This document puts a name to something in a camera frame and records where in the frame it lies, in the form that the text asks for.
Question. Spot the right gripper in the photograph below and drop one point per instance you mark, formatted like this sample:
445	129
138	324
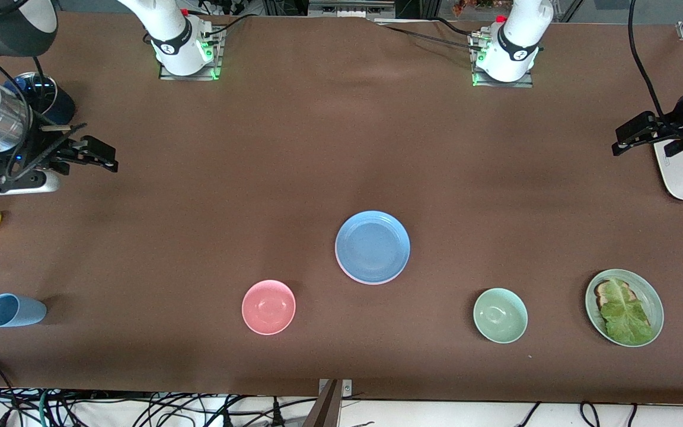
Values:
45	153

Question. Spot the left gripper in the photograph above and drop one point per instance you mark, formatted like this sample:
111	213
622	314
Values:
675	120

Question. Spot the blue shallow bowl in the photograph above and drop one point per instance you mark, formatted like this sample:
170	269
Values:
372	246

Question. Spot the pink shallow bowl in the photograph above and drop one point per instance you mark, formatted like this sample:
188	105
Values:
371	283

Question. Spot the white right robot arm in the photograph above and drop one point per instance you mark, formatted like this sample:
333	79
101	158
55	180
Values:
169	35

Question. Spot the dark blue saucepan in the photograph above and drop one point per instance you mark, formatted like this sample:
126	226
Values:
66	107

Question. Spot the glass saucepan lid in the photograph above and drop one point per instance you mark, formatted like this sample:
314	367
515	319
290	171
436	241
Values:
45	89

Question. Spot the green plate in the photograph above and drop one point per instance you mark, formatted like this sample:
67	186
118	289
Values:
644	290

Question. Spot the toasted bread slice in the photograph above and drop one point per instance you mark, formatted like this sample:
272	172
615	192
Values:
601	292

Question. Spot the blue plastic cup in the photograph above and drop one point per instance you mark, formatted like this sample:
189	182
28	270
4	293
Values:
18	311

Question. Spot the green lettuce leaf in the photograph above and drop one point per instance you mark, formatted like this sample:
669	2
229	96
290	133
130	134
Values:
626	320

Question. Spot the small green deep bowl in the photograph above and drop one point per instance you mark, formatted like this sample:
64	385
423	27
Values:
500	315

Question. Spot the small pink deep bowl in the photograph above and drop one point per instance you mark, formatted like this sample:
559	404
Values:
268	307

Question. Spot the dark metal stand bar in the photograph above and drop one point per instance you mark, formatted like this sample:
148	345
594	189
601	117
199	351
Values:
324	412

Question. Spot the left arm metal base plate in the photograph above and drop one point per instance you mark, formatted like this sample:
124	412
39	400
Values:
525	81

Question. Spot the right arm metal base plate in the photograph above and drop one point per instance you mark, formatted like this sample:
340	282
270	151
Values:
214	66

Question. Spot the aluminium frame rail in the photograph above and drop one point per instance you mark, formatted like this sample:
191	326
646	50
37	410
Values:
350	9

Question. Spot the silver table edge bracket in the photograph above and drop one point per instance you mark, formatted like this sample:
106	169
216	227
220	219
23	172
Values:
346	388

